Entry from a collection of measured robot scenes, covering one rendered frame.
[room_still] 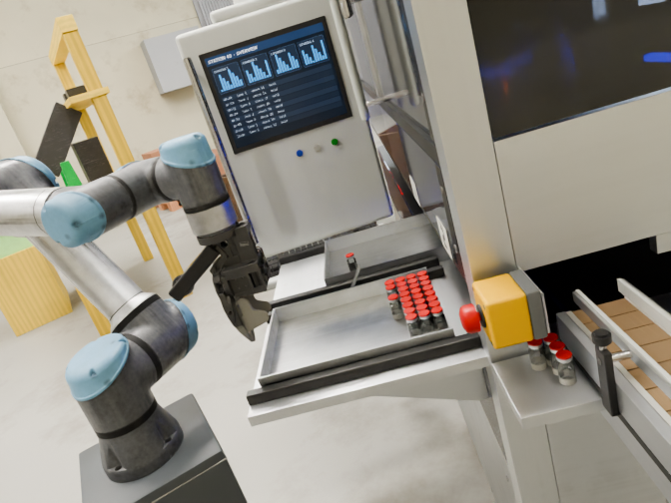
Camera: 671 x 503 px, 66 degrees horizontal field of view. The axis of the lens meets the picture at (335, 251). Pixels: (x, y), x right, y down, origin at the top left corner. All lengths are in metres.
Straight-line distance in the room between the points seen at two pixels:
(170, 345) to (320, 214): 0.87
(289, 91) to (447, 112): 1.05
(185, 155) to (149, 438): 0.52
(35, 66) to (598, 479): 9.08
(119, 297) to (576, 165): 0.83
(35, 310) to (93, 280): 3.94
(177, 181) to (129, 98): 8.64
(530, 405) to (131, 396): 0.66
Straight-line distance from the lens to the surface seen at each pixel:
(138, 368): 1.03
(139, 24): 9.64
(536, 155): 0.75
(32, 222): 0.89
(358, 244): 1.43
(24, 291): 5.01
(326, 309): 1.13
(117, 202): 0.83
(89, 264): 1.12
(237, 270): 0.85
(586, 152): 0.78
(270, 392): 0.91
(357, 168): 1.76
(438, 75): 0.70
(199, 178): 0.82
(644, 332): 0.80
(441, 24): 0.70
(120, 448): 1.06
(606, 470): 1.06
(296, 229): 1.79
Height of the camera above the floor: 1.38
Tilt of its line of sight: 20 degrees down
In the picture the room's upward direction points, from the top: 18 degrees counter-clockwise
